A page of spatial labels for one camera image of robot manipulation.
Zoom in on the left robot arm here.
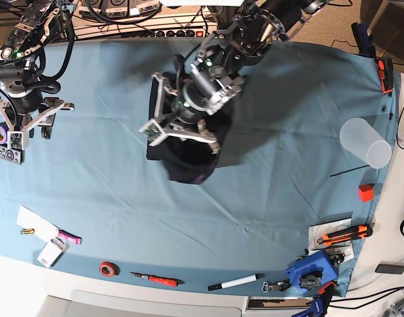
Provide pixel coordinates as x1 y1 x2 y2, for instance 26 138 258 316
139 1 328 155

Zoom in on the orange black utility knife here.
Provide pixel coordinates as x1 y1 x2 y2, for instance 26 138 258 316
317 225 373 247

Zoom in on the white small box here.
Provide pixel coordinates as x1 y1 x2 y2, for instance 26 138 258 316
37 240 68 268

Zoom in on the pink package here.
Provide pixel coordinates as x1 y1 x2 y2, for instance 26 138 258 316
57 229 82 245

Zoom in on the red screwdriver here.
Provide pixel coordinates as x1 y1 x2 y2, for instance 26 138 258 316
130 271 185 287

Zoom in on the purple tape roll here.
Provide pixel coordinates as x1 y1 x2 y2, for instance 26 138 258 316
0 123 9 145

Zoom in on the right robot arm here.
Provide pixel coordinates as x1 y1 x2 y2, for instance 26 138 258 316
0 1 75 152

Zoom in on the gold battery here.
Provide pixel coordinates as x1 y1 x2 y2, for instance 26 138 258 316
20 229 35 235

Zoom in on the white paper card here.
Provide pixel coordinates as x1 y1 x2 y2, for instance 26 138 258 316
17 205 58 242

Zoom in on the paper sheet under knife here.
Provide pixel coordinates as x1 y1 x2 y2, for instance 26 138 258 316
307 218 354 262

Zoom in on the red cube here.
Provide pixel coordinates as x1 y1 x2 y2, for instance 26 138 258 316
358 184 374 202

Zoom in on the black t-shirt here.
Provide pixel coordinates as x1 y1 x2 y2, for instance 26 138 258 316
145 71 237 184

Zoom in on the blue plastic box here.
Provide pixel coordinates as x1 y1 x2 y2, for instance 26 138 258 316
285 250 338 294

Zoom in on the black remote control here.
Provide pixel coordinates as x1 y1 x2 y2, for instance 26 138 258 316
0 144 24 165

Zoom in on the orange black tool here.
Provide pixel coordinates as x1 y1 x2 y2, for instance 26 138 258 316
376 57 394 94

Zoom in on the black white marker pen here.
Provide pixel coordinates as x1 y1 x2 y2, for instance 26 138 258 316
208 273 265 291

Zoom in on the metal carabiner clip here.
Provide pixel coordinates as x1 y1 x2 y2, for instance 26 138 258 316
262 280 291 293

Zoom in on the short black cable tie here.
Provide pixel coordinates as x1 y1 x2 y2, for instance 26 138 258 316
330 165 370 178

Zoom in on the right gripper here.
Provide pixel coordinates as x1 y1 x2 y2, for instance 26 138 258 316
0 97 75 149

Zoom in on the frosted plastic cup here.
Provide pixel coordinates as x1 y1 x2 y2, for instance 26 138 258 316
339 118 392 169

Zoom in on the blue black clamp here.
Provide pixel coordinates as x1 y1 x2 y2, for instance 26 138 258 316
292 281 337 317

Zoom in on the red tape roll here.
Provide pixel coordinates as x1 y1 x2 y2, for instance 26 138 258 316
99 262 120 277

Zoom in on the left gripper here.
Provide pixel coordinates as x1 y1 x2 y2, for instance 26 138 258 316
139 65 244 155

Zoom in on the black power strip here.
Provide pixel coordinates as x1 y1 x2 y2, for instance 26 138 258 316
120 28 207 38

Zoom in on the light blue table cloth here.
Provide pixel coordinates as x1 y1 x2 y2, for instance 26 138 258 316
0 39 397 292

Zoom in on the black power adapter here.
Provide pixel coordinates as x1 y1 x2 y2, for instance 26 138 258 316
375 263 404 275

